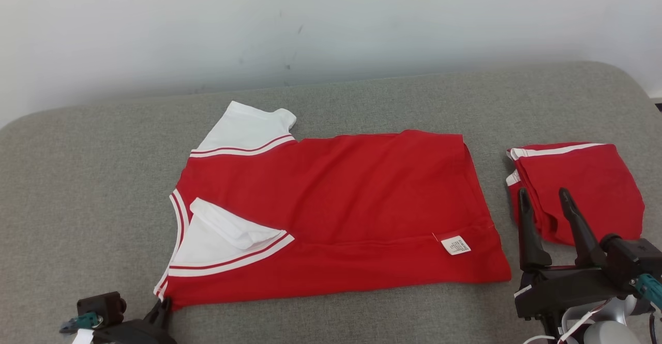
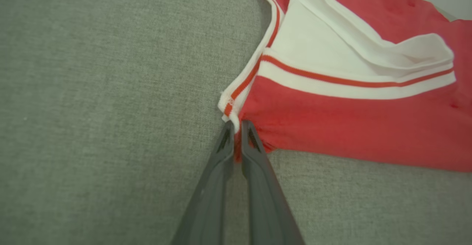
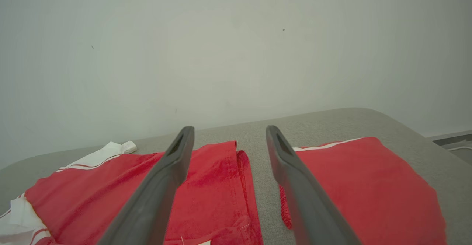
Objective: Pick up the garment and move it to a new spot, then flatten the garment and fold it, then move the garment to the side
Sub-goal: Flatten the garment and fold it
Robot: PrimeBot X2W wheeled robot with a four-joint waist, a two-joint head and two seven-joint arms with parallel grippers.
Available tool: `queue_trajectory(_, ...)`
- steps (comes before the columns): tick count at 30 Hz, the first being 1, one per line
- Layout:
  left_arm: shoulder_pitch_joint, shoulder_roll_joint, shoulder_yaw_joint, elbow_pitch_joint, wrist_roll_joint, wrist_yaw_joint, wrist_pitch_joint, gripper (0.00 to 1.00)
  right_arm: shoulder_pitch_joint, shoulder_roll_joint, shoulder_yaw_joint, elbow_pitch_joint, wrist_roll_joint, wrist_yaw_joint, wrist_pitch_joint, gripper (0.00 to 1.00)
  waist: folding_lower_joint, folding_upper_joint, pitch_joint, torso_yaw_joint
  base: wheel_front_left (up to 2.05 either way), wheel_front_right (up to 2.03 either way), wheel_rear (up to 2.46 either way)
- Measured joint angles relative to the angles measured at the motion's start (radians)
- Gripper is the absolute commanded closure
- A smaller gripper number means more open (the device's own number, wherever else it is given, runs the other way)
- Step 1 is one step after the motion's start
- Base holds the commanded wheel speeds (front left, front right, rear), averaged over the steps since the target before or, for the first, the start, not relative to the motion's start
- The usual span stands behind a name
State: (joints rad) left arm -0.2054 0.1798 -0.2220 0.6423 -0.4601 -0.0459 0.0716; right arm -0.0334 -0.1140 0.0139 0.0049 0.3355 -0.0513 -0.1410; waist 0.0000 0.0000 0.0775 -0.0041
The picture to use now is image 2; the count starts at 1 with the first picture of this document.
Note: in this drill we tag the red and white jersey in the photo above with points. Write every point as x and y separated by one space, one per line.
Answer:
350 123

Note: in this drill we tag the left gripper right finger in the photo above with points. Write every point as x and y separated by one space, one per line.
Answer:
265 204

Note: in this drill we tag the grey fabric sofa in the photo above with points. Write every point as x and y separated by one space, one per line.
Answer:
92 108

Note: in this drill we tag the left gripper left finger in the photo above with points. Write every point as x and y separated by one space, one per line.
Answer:
210 200

